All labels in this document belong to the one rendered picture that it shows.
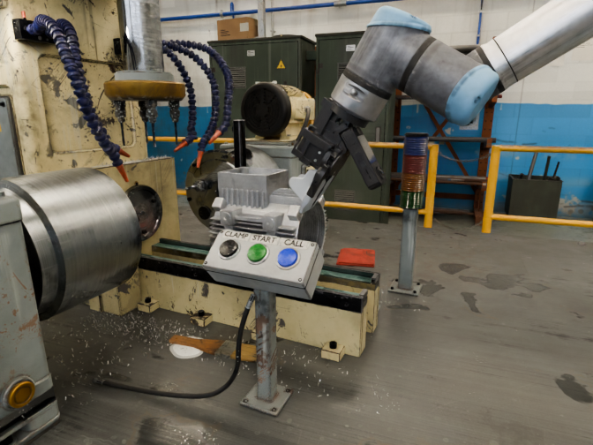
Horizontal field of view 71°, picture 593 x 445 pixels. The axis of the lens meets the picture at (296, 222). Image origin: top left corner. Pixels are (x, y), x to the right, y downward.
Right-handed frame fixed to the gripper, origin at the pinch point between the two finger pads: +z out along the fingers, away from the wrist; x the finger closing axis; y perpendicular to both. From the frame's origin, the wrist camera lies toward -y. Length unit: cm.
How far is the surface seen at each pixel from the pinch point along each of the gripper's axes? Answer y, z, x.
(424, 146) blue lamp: -8.9, -16.8, -34.1
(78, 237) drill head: 23.7, 15.2, 28.5
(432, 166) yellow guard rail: -6, 19, -236
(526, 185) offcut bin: -97, 20, -468
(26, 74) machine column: 67, 9, 10
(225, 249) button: 2.5, 3.6, 22.2
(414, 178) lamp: -11.5, -9.1, -33.1
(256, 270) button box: -3.7, 2.4, 23.4
